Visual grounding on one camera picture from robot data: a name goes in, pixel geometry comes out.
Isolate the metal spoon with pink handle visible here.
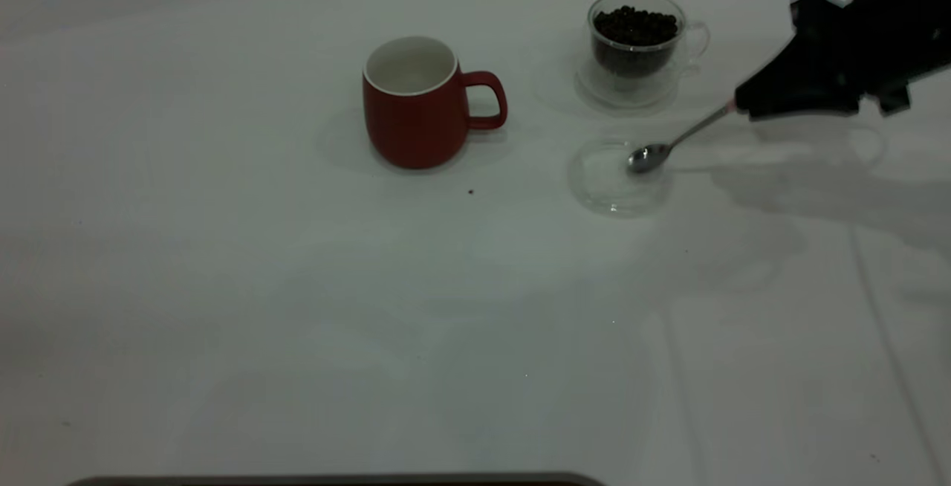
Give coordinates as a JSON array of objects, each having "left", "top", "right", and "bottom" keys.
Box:
[{"left": 626, "top": 100, "right": 738, "bottom": 175}]

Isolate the clear glass saucer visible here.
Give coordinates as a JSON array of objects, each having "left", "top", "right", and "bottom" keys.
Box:
[{"left": 573, "top": 54, "right": 682, "bottom": 112}]

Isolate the small clear glass dish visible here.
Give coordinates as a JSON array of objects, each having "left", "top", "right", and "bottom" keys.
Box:
[{"left": 568, "top": 137, "right": 674, "bottom": 218}]

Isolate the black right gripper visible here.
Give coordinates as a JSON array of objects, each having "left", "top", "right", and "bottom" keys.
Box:
[{"left": 734, "top": 0, "right": 951, "bottom": 121}]

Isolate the red ceramic mug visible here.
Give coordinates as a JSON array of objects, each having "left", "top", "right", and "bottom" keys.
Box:
[{"left": 362, "top": 35, "right": 509, "bottom": 170}]

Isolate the dark coffee beans pile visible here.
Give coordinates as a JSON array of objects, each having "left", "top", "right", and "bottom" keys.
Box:
[{"left": 593, "top": 4, "right": 680, "bottom": 75}]

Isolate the clear glass cup with handle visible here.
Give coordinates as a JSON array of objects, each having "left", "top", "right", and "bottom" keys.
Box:
[{"left": 587, "top": 0, "right": 711, "bottom": 82}]

